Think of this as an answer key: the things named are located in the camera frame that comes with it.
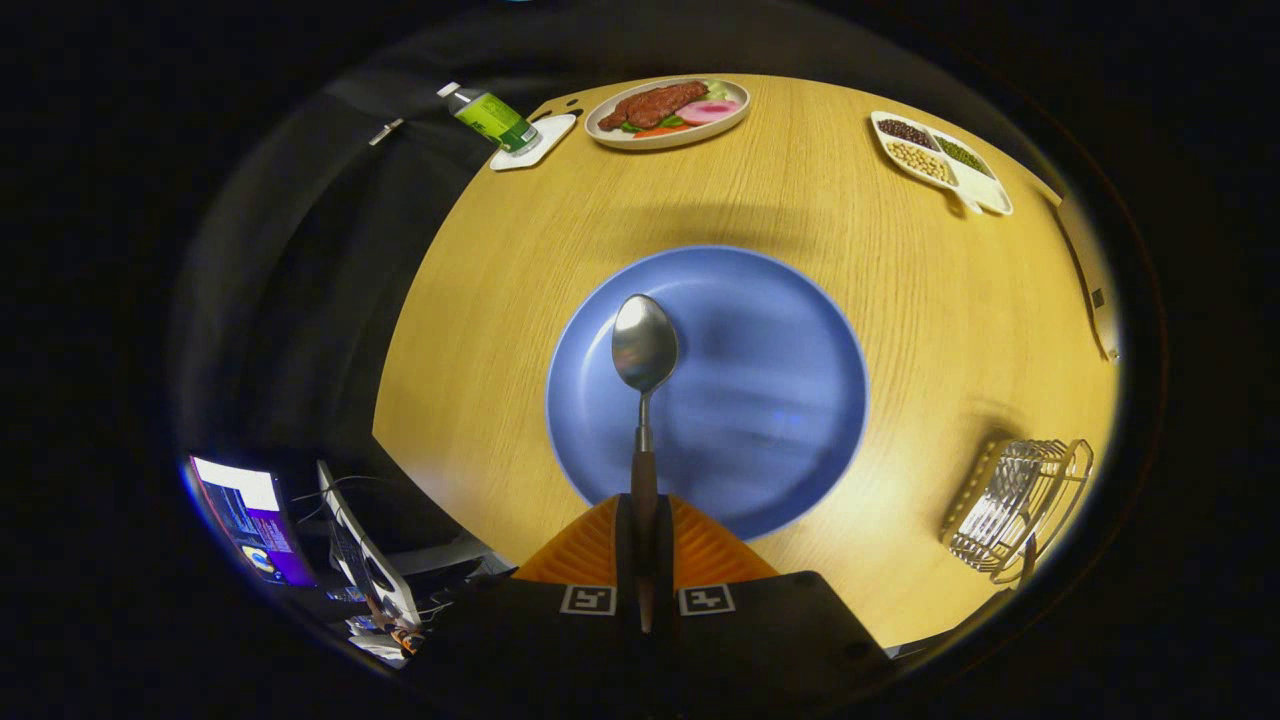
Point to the lit computer monitor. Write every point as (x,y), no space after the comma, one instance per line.
(250,520)

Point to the green label plastic bottle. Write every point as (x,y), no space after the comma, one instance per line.
(490,117)

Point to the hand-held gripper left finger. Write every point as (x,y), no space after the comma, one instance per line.
(624,560)

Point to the white divided bean dish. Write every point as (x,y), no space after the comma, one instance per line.
(985,190)

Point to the white toaster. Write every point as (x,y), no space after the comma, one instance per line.
(1095,290)

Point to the beige plate with meat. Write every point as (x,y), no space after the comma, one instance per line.
(660,105)

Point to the silver backdrop clip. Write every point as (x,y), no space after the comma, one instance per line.
(385,131)

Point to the blue round plate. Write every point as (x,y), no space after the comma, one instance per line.
(760,400)

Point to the open laptop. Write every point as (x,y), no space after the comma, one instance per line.
(365,560)

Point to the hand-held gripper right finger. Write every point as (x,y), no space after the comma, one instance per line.
(666,560)

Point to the white square coaster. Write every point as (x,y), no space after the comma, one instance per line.
(550,140)

